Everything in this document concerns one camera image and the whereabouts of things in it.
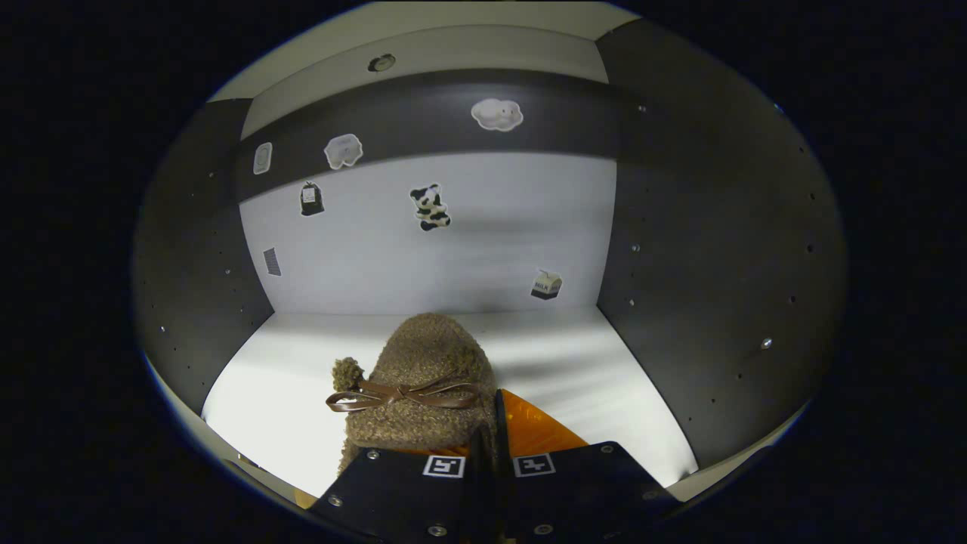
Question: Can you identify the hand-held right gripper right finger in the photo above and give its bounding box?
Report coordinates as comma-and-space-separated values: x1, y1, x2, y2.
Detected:
495, 389, 681, 544

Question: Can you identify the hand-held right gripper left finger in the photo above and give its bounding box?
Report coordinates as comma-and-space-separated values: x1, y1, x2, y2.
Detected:
293, 425, 496, 544

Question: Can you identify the brown fluffy shoe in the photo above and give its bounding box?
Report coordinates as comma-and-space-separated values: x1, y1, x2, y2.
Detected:
326, 313, 499, 477

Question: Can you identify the white shoe cabinet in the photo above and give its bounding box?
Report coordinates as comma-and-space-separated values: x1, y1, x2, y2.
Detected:
132, 0, 851, 530

